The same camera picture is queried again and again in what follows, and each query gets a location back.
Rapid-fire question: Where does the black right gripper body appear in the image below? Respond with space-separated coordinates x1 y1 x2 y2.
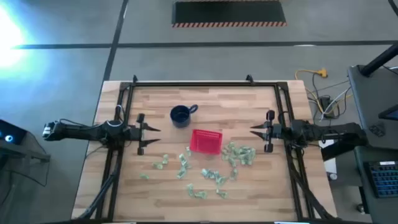
264 110 282 153

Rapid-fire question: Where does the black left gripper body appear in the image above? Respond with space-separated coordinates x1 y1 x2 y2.
129 113 146 156

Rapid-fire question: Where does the dark blue ceramic mug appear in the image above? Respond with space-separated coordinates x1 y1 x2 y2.
169 104 199 129

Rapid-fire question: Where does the black power box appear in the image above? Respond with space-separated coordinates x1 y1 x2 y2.
318 95 335 118

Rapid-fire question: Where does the red plastic basket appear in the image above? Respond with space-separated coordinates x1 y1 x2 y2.
189 129 224 156

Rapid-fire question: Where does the white paper sheet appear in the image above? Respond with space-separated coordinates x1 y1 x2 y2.
318 138 338 175

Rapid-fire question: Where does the dark grey desk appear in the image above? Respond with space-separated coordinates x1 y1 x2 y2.
347 64 398 150

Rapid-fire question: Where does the small black desk object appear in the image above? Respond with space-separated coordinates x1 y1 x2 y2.
369 123 386 138

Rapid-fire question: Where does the black tablet screen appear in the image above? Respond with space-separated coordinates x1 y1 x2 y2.
378 104 398 121

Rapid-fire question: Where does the black hazard-striped floor mat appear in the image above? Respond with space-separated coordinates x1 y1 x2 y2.
172 0 287 28

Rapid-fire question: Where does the blue backlit keyboard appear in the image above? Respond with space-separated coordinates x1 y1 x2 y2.
363 160 398 199

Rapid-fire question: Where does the black box with blue light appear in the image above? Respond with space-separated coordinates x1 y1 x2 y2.
0 119 27 146

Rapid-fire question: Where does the black monitor pole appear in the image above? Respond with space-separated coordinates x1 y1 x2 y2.
359 42 398 77

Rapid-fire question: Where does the dark keyboard desk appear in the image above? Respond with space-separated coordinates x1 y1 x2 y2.
354 145 398 224

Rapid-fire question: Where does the white cable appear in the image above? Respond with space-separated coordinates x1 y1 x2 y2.
320 86 352 121

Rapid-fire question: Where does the black metal table frame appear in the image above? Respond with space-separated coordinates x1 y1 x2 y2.
77 81 336 223

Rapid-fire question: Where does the yellow extension cord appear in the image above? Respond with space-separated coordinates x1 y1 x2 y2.
294 67 329 108

